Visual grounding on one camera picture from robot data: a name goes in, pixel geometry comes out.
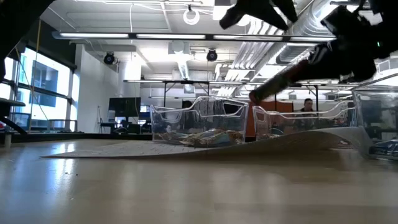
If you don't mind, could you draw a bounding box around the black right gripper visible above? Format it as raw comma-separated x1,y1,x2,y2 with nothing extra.
308,0,398,83

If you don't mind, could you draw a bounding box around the red granola bar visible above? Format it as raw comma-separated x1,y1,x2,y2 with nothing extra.
248,58,312,106

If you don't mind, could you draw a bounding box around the blue granola bar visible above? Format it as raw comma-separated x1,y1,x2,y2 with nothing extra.
368,139,398,157

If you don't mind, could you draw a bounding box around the clear brown granola bar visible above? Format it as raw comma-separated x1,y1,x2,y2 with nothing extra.
180,129,245,147

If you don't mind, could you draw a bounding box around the person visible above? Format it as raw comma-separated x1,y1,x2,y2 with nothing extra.
299,98,315,113

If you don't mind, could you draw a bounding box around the orange partition panel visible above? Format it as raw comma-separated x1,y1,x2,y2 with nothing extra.
248,99,294,138

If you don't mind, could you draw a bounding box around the black computer monitor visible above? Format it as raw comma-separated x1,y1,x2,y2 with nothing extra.
108,96,142,118

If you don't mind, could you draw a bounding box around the grey woven table mat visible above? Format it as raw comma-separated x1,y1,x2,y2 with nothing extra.
42,126,374,161

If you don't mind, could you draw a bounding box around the silver ventilation duct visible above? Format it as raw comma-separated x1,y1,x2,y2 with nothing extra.
276,0,343,65

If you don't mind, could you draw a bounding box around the white coiled cable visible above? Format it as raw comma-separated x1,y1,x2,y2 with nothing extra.
182,4,201,26

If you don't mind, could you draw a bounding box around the yellow hanging cable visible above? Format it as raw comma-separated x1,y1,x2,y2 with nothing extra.
27,18,43,133

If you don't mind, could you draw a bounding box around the black table bracket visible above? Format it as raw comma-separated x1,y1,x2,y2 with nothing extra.
0,97,32,135

